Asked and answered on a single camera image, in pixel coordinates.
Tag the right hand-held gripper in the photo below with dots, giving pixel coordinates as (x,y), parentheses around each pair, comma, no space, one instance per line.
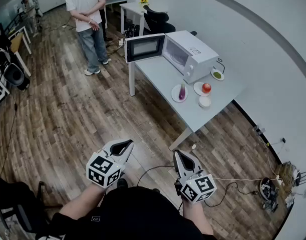
(200,187)

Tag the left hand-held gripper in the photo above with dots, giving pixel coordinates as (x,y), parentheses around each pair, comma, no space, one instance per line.
(105,169)

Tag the purple eggplant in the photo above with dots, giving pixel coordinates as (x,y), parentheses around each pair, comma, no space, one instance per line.
(182,92)

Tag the white microwave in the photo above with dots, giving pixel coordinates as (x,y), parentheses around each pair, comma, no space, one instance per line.
(197,51)

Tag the person's right forearm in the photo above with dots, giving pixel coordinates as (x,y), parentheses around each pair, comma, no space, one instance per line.
(195,216)

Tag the person's left forearm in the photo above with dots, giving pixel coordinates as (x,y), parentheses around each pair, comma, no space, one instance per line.
(82,201)

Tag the small white box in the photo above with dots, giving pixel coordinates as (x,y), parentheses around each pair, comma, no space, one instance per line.
(193,146)

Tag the person's left shoe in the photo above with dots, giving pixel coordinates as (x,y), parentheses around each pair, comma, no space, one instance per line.
(122,183)

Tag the person's shoe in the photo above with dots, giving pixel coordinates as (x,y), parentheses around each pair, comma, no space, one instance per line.
(156,190)
(122,183)

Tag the person's right shoe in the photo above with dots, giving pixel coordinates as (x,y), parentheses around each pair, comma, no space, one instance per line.
(156,190)

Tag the white bowl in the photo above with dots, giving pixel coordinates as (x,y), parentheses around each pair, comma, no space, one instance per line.
(204,101)

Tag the person's black shirt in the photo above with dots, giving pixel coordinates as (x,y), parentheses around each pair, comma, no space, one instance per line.
(142,214)

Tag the grey table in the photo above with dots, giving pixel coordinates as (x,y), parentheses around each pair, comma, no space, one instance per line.
(162,84)

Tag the red apple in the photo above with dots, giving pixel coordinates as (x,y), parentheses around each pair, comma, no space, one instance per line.
(206,87)

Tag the round black device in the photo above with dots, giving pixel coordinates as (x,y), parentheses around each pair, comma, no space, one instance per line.
(265,184)

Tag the small white plate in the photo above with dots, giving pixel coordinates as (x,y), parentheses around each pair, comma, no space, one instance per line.
(212,77)

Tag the tangled electronics pile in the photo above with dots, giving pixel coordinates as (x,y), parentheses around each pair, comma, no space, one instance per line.
(270,200)

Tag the green food pile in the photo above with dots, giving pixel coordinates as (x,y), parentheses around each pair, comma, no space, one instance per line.
(218,74)

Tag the brown cardboard box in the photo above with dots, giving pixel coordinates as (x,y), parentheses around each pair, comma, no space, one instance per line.
(286,175)

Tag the white power strip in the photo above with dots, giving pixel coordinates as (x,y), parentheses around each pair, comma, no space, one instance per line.
(120,42)

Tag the black low chair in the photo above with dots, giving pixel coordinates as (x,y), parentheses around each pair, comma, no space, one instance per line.
(15,199)

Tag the black backpack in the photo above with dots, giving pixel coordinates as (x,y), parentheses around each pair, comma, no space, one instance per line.
(132,31)

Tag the black round equipment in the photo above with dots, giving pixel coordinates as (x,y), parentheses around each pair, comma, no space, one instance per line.
(13,76)

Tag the black high-back office chair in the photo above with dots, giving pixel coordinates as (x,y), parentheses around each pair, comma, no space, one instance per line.
(157,20)

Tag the white side table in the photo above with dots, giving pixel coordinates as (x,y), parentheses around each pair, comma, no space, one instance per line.
(23,49)

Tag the white desk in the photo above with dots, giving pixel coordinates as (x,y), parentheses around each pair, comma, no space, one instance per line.
(130,7)

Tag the tan wooden board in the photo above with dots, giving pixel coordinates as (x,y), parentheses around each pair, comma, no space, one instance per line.
(16,42)

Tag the grey-blue desk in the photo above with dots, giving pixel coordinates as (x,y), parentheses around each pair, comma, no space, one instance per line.
(116,0)

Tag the yellow sunflower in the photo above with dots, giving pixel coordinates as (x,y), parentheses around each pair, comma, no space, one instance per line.
(143,1)

